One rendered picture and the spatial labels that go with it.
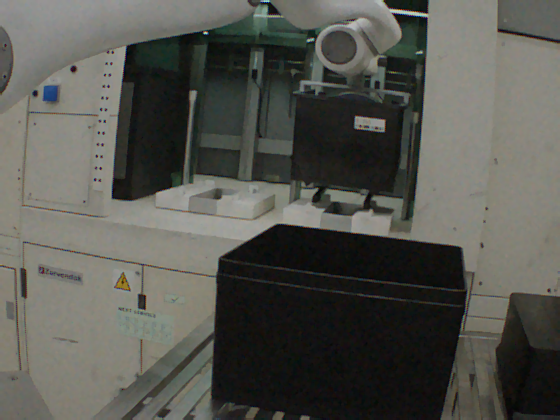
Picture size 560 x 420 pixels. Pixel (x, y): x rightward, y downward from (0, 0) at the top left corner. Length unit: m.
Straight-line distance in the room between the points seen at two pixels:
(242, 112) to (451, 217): 1.13
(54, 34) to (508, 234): 0.83
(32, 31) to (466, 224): 0.77
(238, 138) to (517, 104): 1.14
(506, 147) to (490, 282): 0.23
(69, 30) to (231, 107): 1.51
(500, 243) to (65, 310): 0.84
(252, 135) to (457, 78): 1.06
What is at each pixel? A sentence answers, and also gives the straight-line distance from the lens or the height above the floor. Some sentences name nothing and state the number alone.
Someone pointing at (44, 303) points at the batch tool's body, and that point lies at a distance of 1.41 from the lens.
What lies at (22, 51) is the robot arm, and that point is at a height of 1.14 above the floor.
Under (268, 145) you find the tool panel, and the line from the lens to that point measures 2.08.
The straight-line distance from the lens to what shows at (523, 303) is 1.01.
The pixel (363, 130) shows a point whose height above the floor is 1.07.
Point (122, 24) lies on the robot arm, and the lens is 0.72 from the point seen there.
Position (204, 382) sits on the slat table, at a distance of 0.86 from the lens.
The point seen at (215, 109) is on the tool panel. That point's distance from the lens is 2.14.
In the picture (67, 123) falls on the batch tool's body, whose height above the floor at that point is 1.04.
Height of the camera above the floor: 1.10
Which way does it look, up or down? 8 degrees down
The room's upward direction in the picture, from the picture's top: 5 degrees clockwise
